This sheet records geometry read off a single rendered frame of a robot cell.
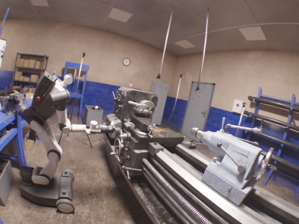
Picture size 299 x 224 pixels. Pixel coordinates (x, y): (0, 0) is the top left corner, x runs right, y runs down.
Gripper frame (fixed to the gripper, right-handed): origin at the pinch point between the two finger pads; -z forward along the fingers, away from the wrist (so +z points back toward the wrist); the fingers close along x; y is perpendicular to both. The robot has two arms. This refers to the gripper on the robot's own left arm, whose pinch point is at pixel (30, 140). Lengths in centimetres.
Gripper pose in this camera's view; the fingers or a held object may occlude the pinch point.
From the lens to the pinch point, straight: 176.9
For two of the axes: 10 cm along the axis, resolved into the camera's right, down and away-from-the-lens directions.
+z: 5.3, -8.5, -0.4
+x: 5.4, 3.0, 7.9
